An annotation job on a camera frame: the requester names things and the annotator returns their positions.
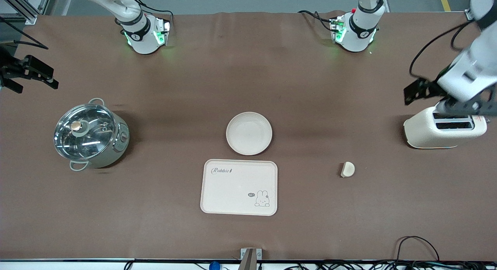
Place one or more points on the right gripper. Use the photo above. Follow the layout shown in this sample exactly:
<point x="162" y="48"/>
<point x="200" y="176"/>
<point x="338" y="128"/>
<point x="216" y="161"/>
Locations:
<point x="8" y="69"/>

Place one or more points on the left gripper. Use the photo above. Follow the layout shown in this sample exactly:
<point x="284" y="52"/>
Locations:
<point x="430" y="87"/>

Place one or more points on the pale half bun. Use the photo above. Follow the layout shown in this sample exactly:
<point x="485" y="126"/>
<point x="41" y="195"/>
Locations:
<point x="347" y="169"/>

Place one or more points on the round cream plate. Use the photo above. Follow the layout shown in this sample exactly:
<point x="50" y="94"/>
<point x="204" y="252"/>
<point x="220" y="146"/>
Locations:
<point x="249" y="133"/>

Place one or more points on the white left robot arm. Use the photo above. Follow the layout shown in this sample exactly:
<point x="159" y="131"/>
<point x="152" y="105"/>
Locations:
<point x="359" y="33"/>

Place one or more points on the cream rabbit print tray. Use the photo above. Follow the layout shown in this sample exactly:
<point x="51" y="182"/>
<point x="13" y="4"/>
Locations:
<point x="233" y="192"/>

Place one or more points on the cream two-slot toaster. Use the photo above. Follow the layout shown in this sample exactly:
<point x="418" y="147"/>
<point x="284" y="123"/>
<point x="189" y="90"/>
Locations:
<point x="423" y="132"/>

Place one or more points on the glass pot lid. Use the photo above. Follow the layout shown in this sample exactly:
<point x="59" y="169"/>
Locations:
<point x="87" y="140"/>

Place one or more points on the steel electric cooking pot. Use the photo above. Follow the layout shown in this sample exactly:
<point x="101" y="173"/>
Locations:
<point x="118" y="146"/>

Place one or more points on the green-lit left base connector box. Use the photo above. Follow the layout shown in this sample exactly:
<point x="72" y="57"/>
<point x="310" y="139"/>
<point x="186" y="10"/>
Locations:
<point x="337" y="29"/>

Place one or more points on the brown table cover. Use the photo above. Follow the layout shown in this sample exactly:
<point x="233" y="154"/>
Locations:
<point x="310" y="87"/>

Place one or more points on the blue round cap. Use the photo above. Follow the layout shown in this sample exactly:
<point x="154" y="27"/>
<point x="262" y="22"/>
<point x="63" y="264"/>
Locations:
<point x="214" y="266"/>

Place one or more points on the aluminium frame profile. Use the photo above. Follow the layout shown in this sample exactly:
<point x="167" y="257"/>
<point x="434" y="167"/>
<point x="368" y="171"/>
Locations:
<point x="470" y="14"/>
<point x="23" y="8"/>

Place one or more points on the grey metal camera mount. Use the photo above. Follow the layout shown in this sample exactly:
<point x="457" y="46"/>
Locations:
<point x="249" y="258"/>

